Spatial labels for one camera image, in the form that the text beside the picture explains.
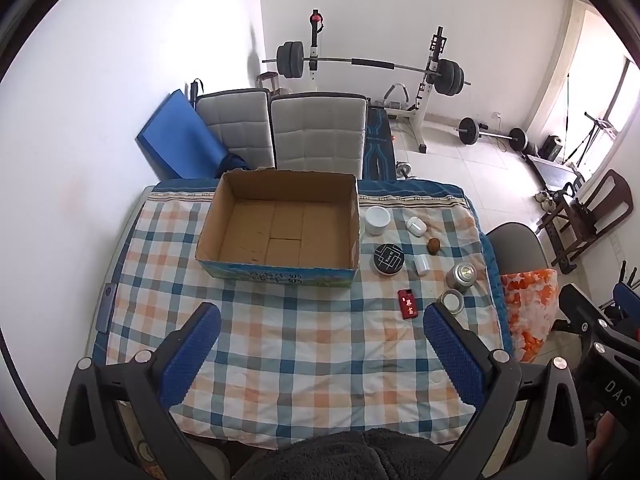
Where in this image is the silver tin white lid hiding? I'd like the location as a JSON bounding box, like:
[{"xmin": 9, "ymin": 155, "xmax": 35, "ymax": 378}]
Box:
[{"xmin": 438, "ymin": 288, "xmax": 464, "ymax": 316}]

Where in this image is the red rectangular lighter box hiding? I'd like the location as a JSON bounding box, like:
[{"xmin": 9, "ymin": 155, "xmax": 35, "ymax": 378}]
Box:
[{"xmin": 397, "ymin": 289, "xmax": 418, "ymax": 320}]

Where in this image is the silver metal canister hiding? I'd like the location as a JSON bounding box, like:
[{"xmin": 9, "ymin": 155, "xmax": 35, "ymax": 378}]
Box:
[{"xmin": 446, "ymin": 262, "xmax": 477, "ymax": 292}]

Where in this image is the small white cup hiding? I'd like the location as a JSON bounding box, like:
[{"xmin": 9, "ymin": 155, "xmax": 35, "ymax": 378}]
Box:
[{"xmin": 414, "ymin": 255, "xmax": 431, "ymax": 276}]

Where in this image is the brown walnut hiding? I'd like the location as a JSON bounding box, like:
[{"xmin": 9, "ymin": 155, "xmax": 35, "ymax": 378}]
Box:
[{"xmin": 426, "ymin": 237, "xmax": 440, "ymax": 255}]

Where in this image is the black round patterned tin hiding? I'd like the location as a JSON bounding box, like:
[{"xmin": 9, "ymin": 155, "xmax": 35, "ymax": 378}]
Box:
[{"xmin": 372, "ymin": 243, "xmax": 406, "ymax": 278}]

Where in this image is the white earbud case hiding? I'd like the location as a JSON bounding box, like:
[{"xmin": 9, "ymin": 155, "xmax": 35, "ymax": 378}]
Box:
[{"xmin": 406, "ymin": 216, "xmax": 427, "ymax": 237}]

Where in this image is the white round jar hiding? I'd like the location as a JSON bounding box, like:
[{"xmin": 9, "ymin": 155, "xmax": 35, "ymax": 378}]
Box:
[{"xmin": 364, "ymin": 206, "xmax": 392, "ymax": 236}]

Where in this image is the orange white floral cloth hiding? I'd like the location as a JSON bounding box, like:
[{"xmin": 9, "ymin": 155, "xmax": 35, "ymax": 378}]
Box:
[{"xmin": 500, "ymin": 269, "xmax": 560, "ymax": 363}]

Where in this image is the dark wooden chair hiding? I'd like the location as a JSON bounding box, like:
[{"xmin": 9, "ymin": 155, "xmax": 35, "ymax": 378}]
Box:
[{"xmin": 537, "ymin": 169, "xmax": 634, "ymax": 275}]

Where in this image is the plaid checkered tablecloth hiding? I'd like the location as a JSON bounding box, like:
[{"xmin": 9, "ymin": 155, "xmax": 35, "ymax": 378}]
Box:
[{"xmin": 93, "ymin": 179, "xmax": 509, "ymax": 448}]

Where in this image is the grey chair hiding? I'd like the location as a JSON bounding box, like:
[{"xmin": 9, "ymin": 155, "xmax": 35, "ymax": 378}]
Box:
[{"xmin": 487, "ymin": 222, "xmax": 549, "ymax": 274}]

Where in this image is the black fleece garment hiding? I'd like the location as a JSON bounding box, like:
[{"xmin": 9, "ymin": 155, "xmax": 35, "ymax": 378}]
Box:
[{"xmin": 235, "ymin": 428, "xmax": 448, "ymax": 479}]

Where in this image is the open cardboard box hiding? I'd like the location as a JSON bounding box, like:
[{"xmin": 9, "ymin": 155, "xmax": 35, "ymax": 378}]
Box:
[{"xmin": 195, "ymin": 169, "xmax": 360, "ymax": 287}]

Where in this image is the blue foam mat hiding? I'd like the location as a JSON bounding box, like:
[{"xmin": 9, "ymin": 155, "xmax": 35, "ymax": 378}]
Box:
[{"xmin": 137, "ymin": 90, "xmax": 250, "ymax": 181}]

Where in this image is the black blue bench pad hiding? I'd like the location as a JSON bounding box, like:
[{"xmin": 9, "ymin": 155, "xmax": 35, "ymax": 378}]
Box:
[{"xmin": 362, "ymin": 106, "xmax": 396, "ymax": 181}]

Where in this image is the small barbell on floor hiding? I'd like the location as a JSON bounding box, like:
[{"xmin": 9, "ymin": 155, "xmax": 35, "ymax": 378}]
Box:
[{"xmin": 456, "ymin": 117, "xmax": 528, "ymax": 153}]

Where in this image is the grey cushion rear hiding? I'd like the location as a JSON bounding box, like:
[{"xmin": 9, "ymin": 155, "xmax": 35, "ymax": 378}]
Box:
[{"xmin": 195, "ymin": 88, "xmax": 276, "ymax": 169}]

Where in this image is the grey cushion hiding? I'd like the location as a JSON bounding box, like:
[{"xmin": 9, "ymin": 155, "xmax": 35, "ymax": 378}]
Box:
[
  {"xmin": 195, "ymin": 88, "xmax": 276, "ymax": 169},
  {"xmin": 269, "ymin": 92, "xmax": 368, "ymax": 179}
]

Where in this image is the grey cushion front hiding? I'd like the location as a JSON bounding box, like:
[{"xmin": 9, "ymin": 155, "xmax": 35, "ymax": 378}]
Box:
[{"xmin": 269, "ymin": 92, "xmax": 368, "ymax": 179}]

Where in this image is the barbell with black plates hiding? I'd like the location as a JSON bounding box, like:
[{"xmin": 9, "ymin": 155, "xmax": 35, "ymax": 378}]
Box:
[{"xmin": 262, "ymin": 41, "xmax": 471, "ymax": 96}]

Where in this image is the small wooden stool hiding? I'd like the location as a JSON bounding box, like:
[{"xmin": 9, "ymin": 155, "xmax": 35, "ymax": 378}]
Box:
[{"xmin": 256, "ymin": 70, "xmax": 280, "ymax": 94}]

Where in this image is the white weight bench rack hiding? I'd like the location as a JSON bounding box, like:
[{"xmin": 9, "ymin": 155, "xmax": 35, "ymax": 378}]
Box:
[{"xmin": 309, "ymin": 9, "xmax": 447, "ymax": 154}]

